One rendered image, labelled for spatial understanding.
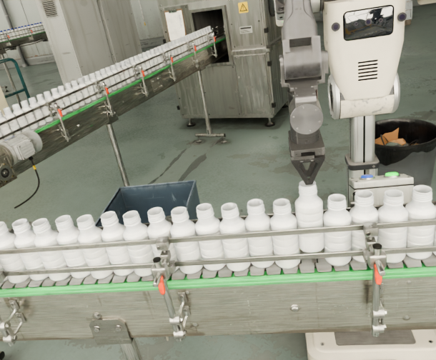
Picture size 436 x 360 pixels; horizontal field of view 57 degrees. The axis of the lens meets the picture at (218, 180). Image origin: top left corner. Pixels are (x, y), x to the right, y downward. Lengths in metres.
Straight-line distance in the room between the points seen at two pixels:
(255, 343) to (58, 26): 5.70
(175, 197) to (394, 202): 0.92
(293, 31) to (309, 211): 0.37
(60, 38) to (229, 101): 3.17
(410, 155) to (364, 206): 1.59
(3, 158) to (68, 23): 4.67
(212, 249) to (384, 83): 0.80
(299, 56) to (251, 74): 3.79
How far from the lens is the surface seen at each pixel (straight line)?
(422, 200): 0.93
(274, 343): 2.14
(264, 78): 4.51
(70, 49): 6.82
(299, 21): 0.79
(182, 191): 1.57
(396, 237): 0.94
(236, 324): 1.06
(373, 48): 1.39
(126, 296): 1.05
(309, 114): 0.72
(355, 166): 1.55
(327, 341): 1.79
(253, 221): 0.90
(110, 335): 1.16
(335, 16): 1.36
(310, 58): 0.76
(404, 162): 2.49
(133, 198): 1.64
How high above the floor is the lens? 1.62
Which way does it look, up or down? 27 degrees down
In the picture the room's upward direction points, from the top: 10 degrees counter-clockwise
